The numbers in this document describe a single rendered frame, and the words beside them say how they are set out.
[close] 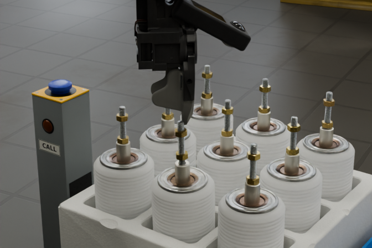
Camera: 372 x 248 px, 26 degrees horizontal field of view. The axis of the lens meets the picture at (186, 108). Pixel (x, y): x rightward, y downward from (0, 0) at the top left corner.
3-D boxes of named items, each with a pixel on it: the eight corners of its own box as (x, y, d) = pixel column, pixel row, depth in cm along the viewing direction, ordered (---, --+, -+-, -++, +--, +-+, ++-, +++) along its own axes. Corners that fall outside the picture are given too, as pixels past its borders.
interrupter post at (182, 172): (184, 176, 122) (184, 157, 121) (194, 182, 120) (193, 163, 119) (171, 181, 121) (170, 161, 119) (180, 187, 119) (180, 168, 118)
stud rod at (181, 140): (182, 164, 120) (181, 119, 117) (186, 167, 119) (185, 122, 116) (177, 166, 120) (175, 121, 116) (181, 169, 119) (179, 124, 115)
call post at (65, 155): (71, 264, 145) (61, 103, 133) (42, 252, 149) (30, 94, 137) (97, 247, 150) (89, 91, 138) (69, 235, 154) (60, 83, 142)
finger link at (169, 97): (151, 124, 117) (150, 65, 114) (192, 123, 118) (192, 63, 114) (153, 133, 114) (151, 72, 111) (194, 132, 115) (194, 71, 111)
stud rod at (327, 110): (330, 134, 132) (333, 92, 129) (327, 137, 132) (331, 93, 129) (324, 133, 133) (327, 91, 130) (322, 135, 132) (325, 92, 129)
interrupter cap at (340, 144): (302, 154, 130) (302, 150, 130) (302, 135, 137) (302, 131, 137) (350, 156, 129) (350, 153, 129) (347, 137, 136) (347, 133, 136)
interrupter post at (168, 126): (158, 135, 137) (158, 117, 136) (169, 132, 138) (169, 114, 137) (166, 139, 135) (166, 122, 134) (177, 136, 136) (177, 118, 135)
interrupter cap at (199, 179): (189, 164, 125) (189, 160, 125) (218, 184, 120) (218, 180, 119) (148, 179, 121) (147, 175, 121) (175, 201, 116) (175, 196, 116)
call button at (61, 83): (61, 99, 135) (60, 88, 134) (44, 94, 137) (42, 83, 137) (77, 92, 138) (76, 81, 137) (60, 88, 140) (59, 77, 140)
